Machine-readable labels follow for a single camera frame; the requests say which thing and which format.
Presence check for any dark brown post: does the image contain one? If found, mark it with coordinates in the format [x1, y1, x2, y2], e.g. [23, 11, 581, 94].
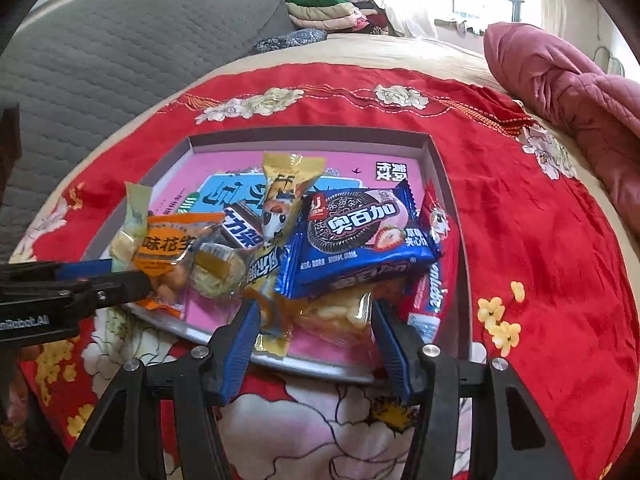
[0, 104, 22, 262]

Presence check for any green candy packet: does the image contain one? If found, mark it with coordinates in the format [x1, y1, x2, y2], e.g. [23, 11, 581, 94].
[110, 182, 154, 274]

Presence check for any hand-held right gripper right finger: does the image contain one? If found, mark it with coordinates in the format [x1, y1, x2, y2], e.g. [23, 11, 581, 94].
[372, 299, 576, 480]

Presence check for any orange peanut packet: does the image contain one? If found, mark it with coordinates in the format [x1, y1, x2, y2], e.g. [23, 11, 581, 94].
[131, 211, 227, 321]

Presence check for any red floral cloth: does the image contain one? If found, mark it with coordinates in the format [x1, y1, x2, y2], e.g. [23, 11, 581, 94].
[10, 62, 640, 480]

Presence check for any blue patterned cloth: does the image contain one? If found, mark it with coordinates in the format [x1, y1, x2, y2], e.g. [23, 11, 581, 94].
[249, 28, 329, 57]

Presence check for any grey cardboard box pink inside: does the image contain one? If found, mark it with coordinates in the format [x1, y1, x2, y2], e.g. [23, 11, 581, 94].
[82, 125, 474, 387]

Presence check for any dark chocolate bar wrapper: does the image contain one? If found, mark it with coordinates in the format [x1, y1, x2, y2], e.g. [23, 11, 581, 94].
[220, 203, 267, 252]

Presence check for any grey quilted headboard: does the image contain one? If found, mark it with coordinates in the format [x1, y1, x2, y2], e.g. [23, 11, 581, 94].
[0, 0, 294, 267]

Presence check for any red wafer packet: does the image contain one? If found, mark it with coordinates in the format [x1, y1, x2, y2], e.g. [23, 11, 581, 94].
[402, 177, 459, 347]

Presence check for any blue cookie packet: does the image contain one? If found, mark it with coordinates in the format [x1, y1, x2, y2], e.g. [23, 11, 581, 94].
[273, 180, 442, 302]

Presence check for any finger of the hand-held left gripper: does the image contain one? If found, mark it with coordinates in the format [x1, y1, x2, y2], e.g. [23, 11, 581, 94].
[0, 258, 133, 287]
[74, 269, 153, 312]

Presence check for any clear rice cracker packet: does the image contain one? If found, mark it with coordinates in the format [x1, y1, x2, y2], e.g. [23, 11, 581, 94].
[294, 280, 382, 347]

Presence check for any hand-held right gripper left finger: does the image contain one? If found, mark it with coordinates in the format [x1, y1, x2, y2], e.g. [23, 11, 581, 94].
[60, 300, 263, 480]

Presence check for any stack of folded clothes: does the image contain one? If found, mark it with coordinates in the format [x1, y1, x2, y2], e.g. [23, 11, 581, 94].
[284, 0, 402, 37]

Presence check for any gold snack bar packet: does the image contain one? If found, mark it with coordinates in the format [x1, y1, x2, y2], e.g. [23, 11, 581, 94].
[244, 152, 327, 357]

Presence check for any pink quilted blanket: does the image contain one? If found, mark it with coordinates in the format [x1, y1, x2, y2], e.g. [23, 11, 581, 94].
[483, 21, 640, 234]

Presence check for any small white fan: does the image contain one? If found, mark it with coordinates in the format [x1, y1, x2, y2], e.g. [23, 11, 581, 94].
[594, 44, 627, 77]

